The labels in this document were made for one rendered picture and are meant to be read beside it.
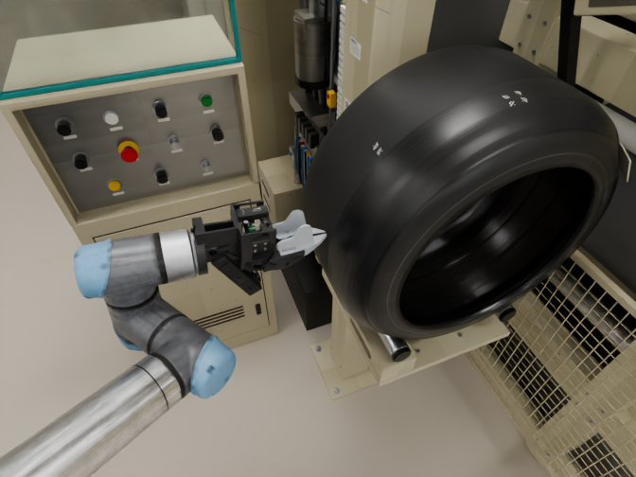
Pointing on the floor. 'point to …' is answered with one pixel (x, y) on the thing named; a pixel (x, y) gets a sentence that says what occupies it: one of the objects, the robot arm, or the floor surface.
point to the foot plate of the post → (339, 387)
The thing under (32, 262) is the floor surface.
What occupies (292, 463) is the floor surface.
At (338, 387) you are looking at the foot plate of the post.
